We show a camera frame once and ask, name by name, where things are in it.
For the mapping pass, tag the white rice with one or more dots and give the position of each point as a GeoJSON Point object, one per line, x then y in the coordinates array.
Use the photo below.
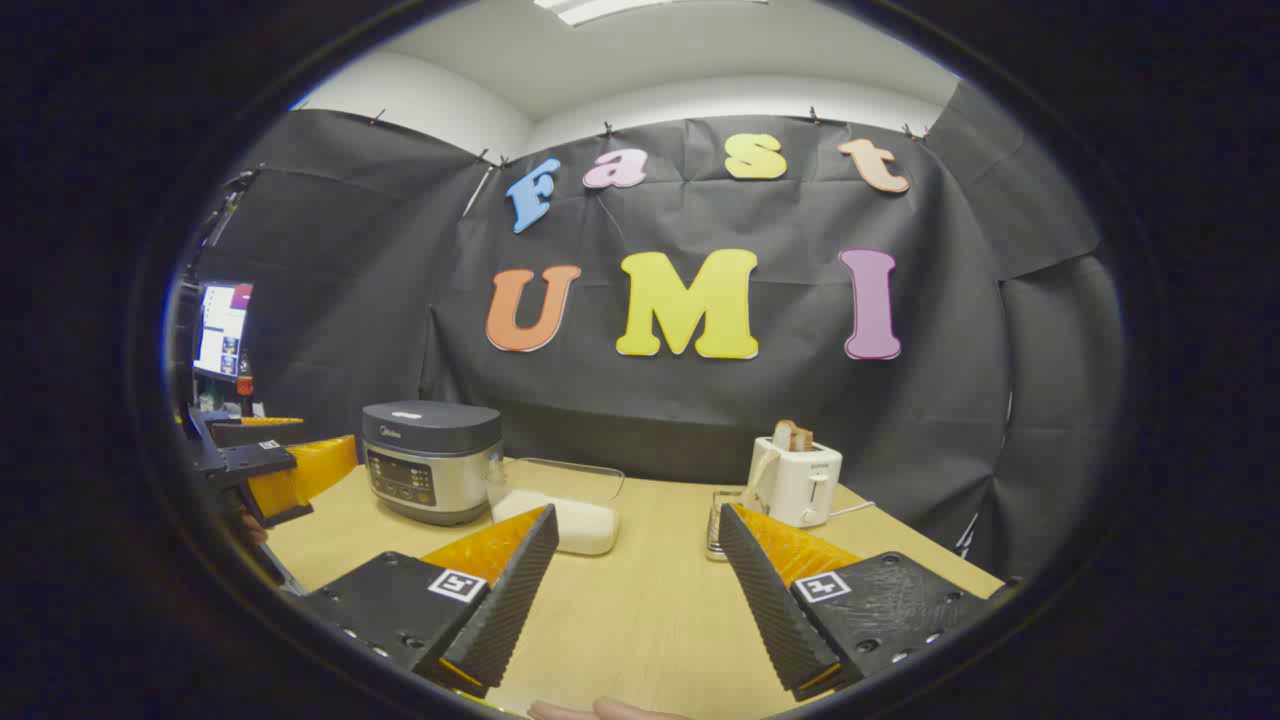
{"type": "Point", "coordinates": [585, 525]}

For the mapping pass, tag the grey rice cooker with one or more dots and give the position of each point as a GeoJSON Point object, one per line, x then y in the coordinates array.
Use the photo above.
{"type": "Point", "coordinates": [430, 470]}

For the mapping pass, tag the dark bottle red label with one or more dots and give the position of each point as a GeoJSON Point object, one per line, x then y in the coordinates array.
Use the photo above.
{"type": "Point", "coordinates": [245, 388]}

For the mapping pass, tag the toasted bread slice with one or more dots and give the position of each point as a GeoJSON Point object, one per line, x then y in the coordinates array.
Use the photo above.
{"type": "Point", "coordinates": [793, 436]}

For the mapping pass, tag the computer monitor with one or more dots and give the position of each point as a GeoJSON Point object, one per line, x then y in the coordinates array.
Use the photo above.
{"type": "Point", "coordinates": [222, 330]}

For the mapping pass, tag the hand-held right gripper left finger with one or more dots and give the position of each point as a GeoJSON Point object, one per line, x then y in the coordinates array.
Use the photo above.
{"type": "Point", "coordinates": [505, 610]}

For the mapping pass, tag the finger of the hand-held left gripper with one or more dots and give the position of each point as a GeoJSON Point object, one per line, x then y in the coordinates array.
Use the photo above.
{"type": "Point", "coordinates": [260, 460]}
{"type": "Point", "coordinates": [255, 434]}

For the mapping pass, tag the white toaster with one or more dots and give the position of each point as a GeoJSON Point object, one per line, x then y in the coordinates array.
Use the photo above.
{"type": "Point", "coordinates": [800, 485]}

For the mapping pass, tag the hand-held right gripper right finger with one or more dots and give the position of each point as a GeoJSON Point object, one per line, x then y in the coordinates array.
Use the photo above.
{"type": "Point", "coordinates": [770, 610]}

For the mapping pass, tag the ceiling light panel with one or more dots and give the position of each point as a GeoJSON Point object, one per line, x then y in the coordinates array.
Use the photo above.
{"type": "Point", "coordinates": [600, 8]}

